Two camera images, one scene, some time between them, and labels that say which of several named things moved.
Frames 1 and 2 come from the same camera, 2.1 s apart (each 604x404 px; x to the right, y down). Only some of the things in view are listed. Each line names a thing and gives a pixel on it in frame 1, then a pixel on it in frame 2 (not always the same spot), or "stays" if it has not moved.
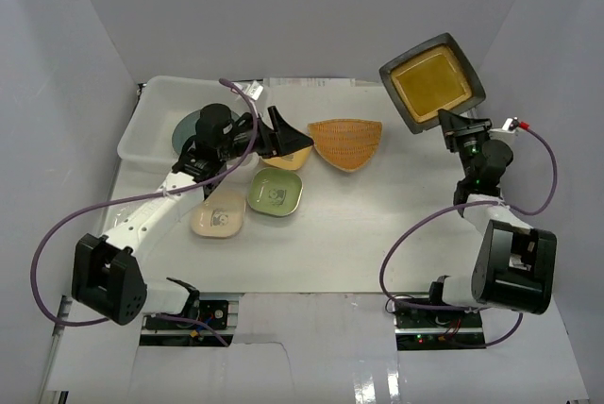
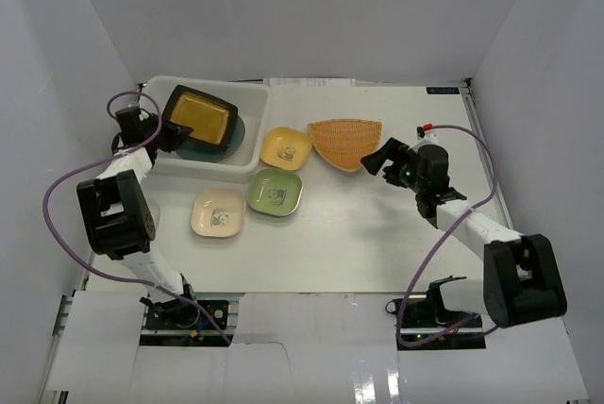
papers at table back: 310,82 stays
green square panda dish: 275,192 stays
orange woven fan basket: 349,143 stays
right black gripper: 457,128 to 393,151
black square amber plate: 433,75 to 211,120
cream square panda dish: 220,215 stays
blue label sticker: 443,91 stays
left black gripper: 272,131 to 165,133
